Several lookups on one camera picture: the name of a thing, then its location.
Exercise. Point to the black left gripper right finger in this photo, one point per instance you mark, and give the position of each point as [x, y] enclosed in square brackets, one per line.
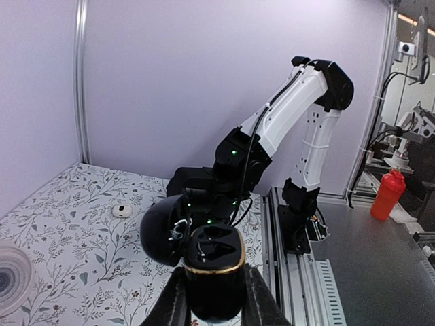
[260, 307]

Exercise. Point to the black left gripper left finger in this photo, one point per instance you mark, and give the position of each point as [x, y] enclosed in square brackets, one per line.
[171, 307]

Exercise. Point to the black earbud charging case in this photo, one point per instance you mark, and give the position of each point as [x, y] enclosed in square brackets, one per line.
[212, 256]

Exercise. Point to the small white earbud case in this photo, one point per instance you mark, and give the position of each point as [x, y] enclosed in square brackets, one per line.
[122, 211]

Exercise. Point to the grey spiral ceramic plate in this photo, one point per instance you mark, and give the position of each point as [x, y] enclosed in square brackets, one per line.
[16, 278]

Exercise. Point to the red shaker bottle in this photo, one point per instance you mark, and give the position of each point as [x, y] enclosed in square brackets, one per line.
[391, 188]

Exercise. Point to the aluminium front rail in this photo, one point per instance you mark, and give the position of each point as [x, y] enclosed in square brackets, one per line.
[304, 289]

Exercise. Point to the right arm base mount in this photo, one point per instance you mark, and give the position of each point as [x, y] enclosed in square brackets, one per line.
[298, 231]

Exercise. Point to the right aluminium corner post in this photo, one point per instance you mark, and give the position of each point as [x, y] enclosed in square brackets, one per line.
[374, 113]

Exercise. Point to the aluminium corner post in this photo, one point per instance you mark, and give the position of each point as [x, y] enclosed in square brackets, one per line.
[78, 81]
[374, 113]

